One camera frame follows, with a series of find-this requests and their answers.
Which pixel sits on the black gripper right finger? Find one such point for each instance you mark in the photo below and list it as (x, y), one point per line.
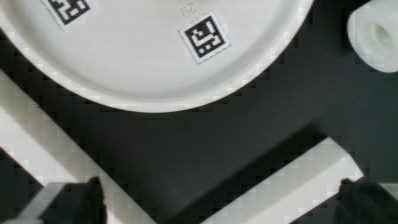
(363, 205)

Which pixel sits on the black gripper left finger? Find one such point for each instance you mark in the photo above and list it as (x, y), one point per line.
(66, 204)

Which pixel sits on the white round table top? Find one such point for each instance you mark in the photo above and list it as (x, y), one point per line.
(152, 55)

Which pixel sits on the white cylindrical table leg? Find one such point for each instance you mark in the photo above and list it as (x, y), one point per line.
(374, 34)

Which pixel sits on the white right fence bar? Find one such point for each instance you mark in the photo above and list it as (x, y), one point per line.
(296, 189)

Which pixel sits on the white fence bar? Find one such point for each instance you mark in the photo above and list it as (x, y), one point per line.
(49, 154)
(296, 189)

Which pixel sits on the white front fence bar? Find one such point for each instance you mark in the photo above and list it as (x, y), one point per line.
(49, 154)

